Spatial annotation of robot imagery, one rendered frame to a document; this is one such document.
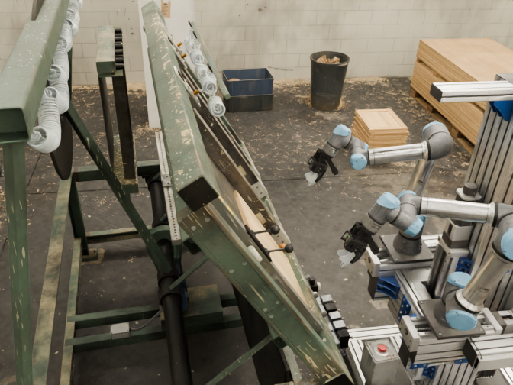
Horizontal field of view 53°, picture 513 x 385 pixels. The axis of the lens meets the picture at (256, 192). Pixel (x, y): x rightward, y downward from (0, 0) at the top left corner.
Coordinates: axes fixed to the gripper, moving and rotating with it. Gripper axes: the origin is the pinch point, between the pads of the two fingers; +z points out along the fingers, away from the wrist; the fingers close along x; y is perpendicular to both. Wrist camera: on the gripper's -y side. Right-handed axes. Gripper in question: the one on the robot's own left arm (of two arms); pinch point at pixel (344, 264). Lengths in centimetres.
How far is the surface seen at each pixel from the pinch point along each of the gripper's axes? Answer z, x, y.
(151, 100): 135, -413, 43
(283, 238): 40, -69, -9
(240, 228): 3.0, -2.8, 46.9
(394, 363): 29, 15, -43
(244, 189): 20, -67, 28
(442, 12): -113, -563, -289
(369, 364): 36, 13, -35
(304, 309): 33.1, -6.2, -3.0
